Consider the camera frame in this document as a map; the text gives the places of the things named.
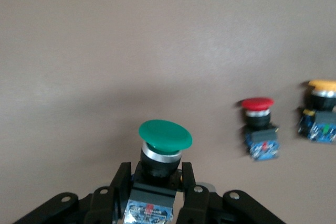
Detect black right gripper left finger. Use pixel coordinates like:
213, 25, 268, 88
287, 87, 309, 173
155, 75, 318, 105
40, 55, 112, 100
10, 162, 132, 224

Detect yellow mushroom push button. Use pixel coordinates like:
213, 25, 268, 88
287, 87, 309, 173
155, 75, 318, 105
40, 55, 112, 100
298, 79, 336, 144

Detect red mushroom push button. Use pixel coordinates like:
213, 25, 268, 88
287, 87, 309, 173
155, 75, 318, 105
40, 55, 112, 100
237, 97, 281, 162

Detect green mushroom push button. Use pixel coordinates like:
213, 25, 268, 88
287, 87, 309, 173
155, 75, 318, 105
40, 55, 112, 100
123, 119, 193, 224

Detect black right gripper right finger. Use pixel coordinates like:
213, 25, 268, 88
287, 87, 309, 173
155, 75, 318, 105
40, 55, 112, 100
177, 161, 287, 224

